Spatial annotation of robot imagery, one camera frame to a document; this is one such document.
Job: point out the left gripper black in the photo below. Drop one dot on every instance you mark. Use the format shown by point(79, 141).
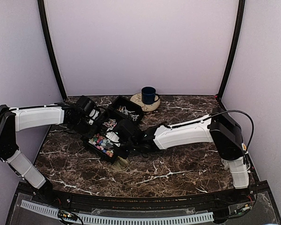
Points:
point(89, 134)

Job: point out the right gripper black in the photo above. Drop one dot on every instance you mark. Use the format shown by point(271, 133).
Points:
point(122, 154)

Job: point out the black three-compartment candy tray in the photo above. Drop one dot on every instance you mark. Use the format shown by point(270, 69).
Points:
point(105, 141)

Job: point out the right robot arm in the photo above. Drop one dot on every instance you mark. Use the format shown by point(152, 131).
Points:
point(218, 128)

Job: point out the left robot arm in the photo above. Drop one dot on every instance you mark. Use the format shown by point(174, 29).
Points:
point(80, 117)

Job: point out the gold jar lid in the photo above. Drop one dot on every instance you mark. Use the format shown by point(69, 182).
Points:
point(120, 164)

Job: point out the beige ceramic plate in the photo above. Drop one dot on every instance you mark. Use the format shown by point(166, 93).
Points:
point(137, 98)

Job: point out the dark blue mug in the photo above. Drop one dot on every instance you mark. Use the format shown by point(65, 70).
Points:
point(149, 95)

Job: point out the white mug yellow inside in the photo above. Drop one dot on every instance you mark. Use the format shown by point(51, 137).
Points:
point(225, 164)

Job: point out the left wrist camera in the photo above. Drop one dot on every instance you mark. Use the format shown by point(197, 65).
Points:
point(95, 113)

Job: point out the left black frame post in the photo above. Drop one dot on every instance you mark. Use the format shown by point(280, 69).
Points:
point(50, 50)

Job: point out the black frame post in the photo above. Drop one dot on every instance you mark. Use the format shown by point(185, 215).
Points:
point(233, 49)
point(50, 50)

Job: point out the white slotted cable duct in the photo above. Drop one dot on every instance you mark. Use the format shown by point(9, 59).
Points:
point(88, 219)

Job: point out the right black frame post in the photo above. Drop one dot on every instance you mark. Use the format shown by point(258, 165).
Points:
point(233, 49)

